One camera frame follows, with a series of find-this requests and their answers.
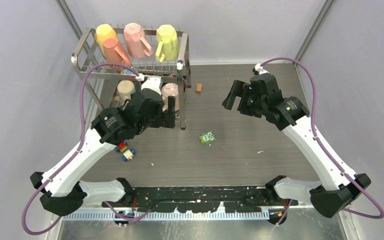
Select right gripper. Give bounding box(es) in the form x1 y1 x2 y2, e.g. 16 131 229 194
222 79 267 118

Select lime green mug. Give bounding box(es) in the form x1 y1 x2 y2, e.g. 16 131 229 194
155 24 180 63

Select pink faceted mug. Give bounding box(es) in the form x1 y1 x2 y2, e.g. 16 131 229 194
123 22 154 59

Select salmon floral mug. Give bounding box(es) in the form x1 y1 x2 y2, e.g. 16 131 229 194
102 37 132 67

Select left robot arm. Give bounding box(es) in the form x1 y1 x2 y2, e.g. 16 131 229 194
30 88 176 217

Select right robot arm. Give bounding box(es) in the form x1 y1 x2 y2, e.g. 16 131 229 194
222 73 371 218

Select steel two-tier dish rack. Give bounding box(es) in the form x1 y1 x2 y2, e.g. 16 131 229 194
71 27 192 130

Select pale pink marbled mug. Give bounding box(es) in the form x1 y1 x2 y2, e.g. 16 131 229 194
161 83 180 112

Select small wooden block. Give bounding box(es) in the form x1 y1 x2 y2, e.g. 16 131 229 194
195 83 202 94

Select green owl toy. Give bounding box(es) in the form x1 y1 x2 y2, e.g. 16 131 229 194
199 131 216 145

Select beige patterned mug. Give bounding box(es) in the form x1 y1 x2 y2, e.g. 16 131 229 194
117 80 136 107

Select colourful brick toy car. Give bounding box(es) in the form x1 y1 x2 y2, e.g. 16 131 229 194
114 140 136 162

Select yellow cup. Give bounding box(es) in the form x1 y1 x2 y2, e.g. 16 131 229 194
94 24 119 53

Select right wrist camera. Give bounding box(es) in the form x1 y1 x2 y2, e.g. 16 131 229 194
252 63 269 75

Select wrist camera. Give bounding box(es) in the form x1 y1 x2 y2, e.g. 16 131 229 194
141 76 163 96
252 63 269 75

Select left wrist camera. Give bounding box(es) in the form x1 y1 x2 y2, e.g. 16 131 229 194
141 76 163 96

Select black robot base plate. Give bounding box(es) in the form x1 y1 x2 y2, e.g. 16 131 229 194
108 186 289 213

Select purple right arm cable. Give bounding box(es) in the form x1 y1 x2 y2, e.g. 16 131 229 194
260 57 384 220

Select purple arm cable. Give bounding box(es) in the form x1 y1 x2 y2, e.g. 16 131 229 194
260 57 384 220
21 62 142 236

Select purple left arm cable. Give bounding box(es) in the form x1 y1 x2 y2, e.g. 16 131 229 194
21 62 142 236

